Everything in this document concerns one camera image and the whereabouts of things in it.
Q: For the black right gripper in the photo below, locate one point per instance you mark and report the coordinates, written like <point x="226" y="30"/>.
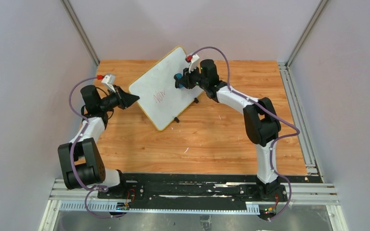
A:
<point x="185" y="79"/>

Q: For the blue whiteboard eraser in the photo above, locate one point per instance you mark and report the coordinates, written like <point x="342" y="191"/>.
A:
<point x="178" y="82"/>

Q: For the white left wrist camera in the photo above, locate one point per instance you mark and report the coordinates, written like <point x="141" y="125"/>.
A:
<point x="108" y="82"/>

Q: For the wire whiteboard stand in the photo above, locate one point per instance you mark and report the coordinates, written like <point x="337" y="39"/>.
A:
<point x="195" y="101"/>

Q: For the yellow framed whiteboard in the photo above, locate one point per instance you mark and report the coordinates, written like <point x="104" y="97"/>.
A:
<point x="159" y="99"/>

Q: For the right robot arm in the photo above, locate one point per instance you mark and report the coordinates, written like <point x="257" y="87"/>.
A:
<point x="261" y="126"/>

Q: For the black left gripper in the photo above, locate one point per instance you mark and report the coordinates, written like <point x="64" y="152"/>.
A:
<point x="119" y="98"/>

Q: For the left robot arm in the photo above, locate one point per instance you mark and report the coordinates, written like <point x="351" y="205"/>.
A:
<point x="80" y="160"/>

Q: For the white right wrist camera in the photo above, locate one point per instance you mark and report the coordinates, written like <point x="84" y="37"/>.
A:
<point x="193" y="61"/>

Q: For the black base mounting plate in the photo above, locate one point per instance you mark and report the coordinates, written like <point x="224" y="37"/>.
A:
<point x="193" y="191"/>

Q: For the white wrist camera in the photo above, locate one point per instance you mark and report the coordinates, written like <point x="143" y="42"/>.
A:
<point x="193" y="61"/>
<point x="108" y="82"/>

